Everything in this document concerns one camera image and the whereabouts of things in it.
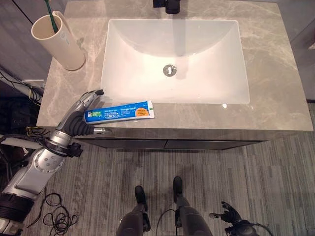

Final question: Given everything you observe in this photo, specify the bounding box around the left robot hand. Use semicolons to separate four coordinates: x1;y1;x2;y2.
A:
55;88;112;136

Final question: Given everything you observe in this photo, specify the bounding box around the white rectangular sink basin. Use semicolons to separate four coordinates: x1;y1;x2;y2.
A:
100;19;251;105

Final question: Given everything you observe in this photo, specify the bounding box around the black faucet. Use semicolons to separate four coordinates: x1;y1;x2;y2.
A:
152;0;183;14

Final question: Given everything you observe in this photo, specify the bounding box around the grey marble vanity cabinet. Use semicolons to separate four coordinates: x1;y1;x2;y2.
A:
36;0;311;150

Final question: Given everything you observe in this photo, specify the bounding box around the chrome sink drain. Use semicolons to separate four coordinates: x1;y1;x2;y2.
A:
162;63;178;77

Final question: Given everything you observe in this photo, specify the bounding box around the robot left leg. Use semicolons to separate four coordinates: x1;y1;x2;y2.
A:
116;185;151;236

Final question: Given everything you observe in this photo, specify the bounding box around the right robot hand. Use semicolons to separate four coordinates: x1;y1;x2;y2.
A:
209;201;244;228

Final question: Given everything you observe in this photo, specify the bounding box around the tangled cables and equipment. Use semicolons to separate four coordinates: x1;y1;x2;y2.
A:
0;64;51;182

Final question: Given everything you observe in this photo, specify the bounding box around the blue toothpaste tube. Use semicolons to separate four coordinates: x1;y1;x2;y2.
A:
84;100;156;125

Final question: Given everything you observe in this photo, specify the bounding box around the black cable on floor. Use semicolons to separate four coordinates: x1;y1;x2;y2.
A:
26;186;80;236

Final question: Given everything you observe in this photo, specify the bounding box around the green toothbrush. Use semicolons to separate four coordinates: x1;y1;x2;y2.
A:
44;0;59;33

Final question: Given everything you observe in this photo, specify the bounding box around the cream plastic cup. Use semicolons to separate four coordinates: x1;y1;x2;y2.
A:
31;10;86;72

